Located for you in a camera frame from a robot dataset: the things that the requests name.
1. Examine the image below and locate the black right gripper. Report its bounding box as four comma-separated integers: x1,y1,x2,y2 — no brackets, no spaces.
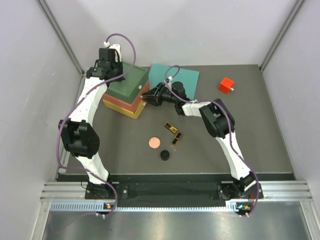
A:
142,83,178,107

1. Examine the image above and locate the red drawer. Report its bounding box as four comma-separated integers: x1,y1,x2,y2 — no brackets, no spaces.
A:
131,80,150,113

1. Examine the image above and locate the green top drawer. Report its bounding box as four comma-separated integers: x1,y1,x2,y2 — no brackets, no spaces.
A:
128,67,148,104

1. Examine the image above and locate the three-tier drawer organizer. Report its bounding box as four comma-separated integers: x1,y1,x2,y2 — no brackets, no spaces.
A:
102,66,148,119

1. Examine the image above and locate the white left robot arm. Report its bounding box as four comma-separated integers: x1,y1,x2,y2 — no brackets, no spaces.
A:
58,44,123,199

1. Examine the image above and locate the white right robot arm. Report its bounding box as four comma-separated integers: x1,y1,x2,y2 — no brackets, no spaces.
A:
141,81,260,200

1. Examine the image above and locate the teal mat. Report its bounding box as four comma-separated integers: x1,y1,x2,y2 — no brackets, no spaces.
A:
148,64,200,100

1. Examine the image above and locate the yellow bottom drawer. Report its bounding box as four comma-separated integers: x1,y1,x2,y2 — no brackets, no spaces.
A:
134,100,147,120

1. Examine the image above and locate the gold black lipstick upper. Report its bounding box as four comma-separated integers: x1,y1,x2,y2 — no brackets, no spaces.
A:
164,122,178,134

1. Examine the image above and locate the gold black lipstick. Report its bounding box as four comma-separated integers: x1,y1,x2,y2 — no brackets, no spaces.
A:
164,122,178,134
171,132,182,146

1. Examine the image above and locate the pink round compact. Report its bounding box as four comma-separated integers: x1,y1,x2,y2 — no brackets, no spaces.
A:
148,137,161,149

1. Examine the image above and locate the gold black lipstick lower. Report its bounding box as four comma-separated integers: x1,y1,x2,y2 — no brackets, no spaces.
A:
171,132,182,146

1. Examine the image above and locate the red cube with peg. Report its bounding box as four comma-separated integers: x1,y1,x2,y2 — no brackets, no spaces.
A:
218,77,235,94

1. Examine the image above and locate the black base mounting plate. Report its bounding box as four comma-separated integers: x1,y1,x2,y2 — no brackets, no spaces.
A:
85,181,261,202

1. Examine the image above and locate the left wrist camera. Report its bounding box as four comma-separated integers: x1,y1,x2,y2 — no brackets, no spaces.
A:
103,41,123,63

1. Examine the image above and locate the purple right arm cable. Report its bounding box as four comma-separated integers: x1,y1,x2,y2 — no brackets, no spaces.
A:
164,64,260,217

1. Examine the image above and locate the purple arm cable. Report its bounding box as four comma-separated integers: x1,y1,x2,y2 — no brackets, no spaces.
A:
164,64,260,217
56,33,137,218

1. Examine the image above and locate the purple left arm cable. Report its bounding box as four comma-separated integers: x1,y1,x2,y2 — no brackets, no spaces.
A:
56,33,137,218

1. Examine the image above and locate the aluminium front rail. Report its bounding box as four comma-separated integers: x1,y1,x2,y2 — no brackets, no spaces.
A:
39,180,315,213

